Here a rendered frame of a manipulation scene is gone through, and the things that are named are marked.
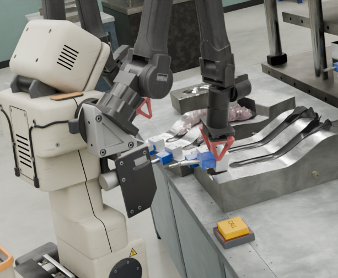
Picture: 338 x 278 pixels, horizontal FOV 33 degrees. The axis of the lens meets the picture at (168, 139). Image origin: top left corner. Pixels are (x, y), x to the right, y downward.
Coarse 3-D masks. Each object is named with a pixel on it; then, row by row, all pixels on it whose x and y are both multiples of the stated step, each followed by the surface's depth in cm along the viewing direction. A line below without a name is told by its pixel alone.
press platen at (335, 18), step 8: (336, 0) 275; (296, 8) 275; (304, 8) 271; (328, 8) 260; (336, 8) 256; (288, 16) 268; (296, 16) 260; (304, 16) 254; (328, 16) 244; (336, 16) 241; (296, 24) 263; (304, 24) 255; (328, 24) 234; (336, 24) 228; (328, 32) 236; (336, 32) 229
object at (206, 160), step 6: (198, 156) 154; (204, 156) 153; (210, 156) 153; (228, 156) 153; (180, 162) 152; (186, 162) 152; (192, 162) 152; (198, 162) 153; (204, 162) 152; (210, 162) 152; (216, 162) 152; (222, 162) 153; (228, 162) 154; (204, 168) 153; (216, 168) 153; (222, 168) 154
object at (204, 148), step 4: (196, 148) 167; (200, 148) 166; (204, 148) 165; (196, 152) 167; (200, 152) 163; (188, 156) 165; (192, 156) 165; (196, 156) 164; (188, 160) 163; (172, 164) 164; (176, 164) 164; (192, 164) 164; (196, 164) 164
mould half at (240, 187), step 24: (336, 120) 181; (240, 144) 172; (312, 144) 153; (336, 144) 154; (240, 168) 154; (264, 168) 153; (288, 168) 152; (312, 168) 154; (336, 168) 156; (216, 192) 154; (240, 192) 151; (264, 192) 153; (288, 192) 155
